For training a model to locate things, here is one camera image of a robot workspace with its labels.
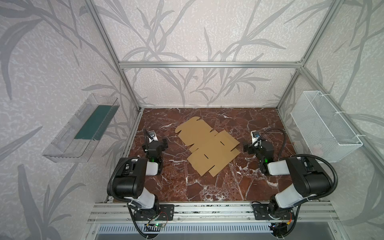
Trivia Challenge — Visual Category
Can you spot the brown cardboard box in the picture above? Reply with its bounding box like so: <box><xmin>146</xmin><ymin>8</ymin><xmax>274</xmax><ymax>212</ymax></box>
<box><xmin>175</xmin><ymin>117</ymin><xmax>240</xmax><ymax>177</ymax></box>

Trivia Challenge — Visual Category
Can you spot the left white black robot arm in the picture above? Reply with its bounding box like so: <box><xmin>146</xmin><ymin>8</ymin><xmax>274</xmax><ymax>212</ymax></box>
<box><xmin>107</xmin><ymin>129</ymin><xmax>168</xmax><ymax>220</ymax></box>

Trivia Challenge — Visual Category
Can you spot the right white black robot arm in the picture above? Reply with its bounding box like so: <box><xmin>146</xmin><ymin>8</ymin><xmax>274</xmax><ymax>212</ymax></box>
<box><xmin>244</xmin><ymin>140</ymin><xmax>338</xmax><ymax>221</ymax></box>

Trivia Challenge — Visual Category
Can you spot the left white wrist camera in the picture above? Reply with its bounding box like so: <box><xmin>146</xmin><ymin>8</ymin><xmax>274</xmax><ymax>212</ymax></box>
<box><xmin>147</xmin><ymin>131</ymin><xmax>158</xmax><ymax>142</ymax></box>

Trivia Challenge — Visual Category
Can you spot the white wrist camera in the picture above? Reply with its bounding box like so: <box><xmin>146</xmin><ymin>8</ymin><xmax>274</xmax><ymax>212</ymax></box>
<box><xmin>147</xmin><ymin>131</ymin><xmax>158</xmax><ymax>142</ymax></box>
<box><xmin>251</xmin><ymin>131</ymin><xmax>260</xmax><ymax>146</ymax></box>

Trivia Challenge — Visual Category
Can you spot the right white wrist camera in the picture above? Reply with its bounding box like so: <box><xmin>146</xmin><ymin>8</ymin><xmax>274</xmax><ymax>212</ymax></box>
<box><xmin>251</xmin><ymin>131</ymin><xmax>260</xmax><ymax>146</ymax></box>

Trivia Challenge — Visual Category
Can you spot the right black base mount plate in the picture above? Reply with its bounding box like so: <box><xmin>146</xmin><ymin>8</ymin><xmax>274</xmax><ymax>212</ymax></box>
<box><xmin>251</xmin><ymin>202</ymin><xmax>295</xmax><ymax>222</ymax></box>

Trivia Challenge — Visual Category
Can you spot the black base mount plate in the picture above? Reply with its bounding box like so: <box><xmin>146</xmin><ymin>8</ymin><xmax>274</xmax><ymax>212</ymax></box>
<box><xmin>251</xmin><ymin>202</ymin><xmax>295</xmax><ymax>222</ymax></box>
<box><xmin>134</xmin><ymin>204</ymin><xmax>175</xmax><ymax>221</ymax></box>

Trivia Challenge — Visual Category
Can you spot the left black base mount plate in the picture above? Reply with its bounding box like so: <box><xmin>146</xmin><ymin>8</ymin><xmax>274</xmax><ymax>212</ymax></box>
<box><xmin>134</xmin><ymin>204</ymin><xmax>175</xmax><ymax>221</ymax></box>

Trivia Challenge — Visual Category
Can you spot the white wire mesh basket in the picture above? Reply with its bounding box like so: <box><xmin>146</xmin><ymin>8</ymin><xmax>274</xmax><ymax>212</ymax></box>
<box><xmin>291</xmin><ymin>91</ymin><xmax>363</xmax><ymax>163</ymax></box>

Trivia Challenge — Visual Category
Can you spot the clear plastic wall bin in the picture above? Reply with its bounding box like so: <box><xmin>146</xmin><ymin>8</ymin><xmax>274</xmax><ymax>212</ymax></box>
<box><xmin>43</xmin><ymin>94</ymin><xmax>120</xmax><ymax>163</ymax></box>

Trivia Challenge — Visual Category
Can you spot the aluminium cage frame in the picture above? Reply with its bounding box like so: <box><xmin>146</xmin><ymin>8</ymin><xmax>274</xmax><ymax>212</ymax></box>
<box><xmin>85</xmin><ymin>0</ymin><xmax>384</xmax><ymax>173</ymax></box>

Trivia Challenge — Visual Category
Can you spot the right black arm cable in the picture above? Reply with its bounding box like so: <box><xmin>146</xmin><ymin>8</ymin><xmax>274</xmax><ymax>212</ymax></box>
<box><xmin>257</xmin><ymin>127</ymin><xmax>339</xmax><ymax>200</ymax></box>

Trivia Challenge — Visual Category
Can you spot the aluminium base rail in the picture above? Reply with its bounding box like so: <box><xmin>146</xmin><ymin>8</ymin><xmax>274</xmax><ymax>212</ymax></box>
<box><xmin>87</xmin><ymin>202</ymin><xmax>340</xmax><ymax>224</ymax></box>

